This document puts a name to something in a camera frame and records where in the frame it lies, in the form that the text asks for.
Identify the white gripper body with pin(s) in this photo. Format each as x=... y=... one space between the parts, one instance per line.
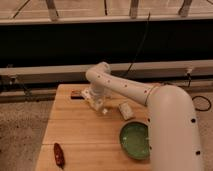
x=98 y=94

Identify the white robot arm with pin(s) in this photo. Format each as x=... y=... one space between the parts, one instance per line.
x=173 y=127

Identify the green ceramic bowl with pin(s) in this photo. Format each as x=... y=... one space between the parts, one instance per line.
x=134 y=141

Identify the brown rectangular block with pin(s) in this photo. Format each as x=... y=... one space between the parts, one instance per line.
x=76 y=95

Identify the red chili pepper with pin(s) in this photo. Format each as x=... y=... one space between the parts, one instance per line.
x=59 y=156

